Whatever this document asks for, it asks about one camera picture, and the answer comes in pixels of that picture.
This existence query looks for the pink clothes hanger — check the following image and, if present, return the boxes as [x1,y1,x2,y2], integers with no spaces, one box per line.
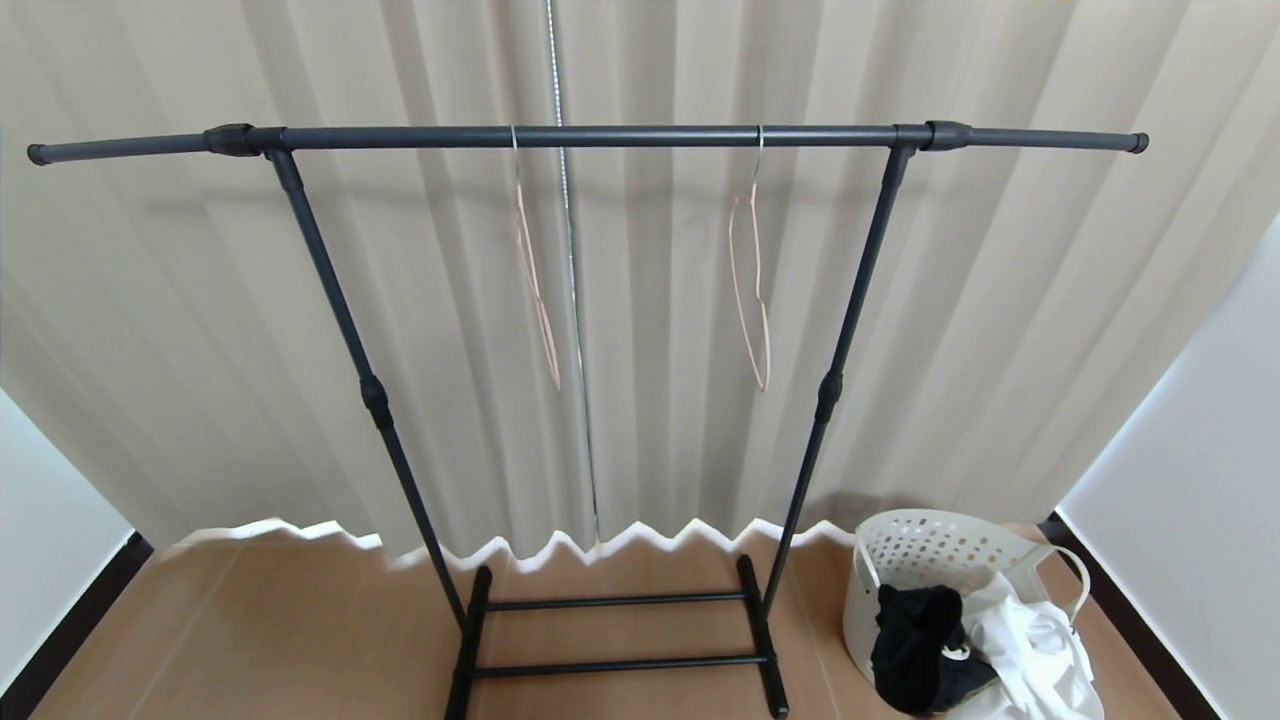
[728,125,772,393]
[510,126,563,391]

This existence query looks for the black shorts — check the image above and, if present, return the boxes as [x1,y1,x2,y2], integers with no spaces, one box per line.
[870,584,1001,716]

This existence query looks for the black clothes rack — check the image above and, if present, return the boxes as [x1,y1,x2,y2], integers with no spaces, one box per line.
[27,121,1149,720]

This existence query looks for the white laundry basket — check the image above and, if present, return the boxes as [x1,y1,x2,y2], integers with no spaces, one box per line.
[842,509,1091,703]

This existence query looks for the beige curtain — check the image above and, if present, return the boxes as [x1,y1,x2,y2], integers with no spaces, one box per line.
[0,0,1280,563]

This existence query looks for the white garment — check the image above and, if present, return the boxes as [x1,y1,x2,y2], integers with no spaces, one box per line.
[940,572,1106,720]

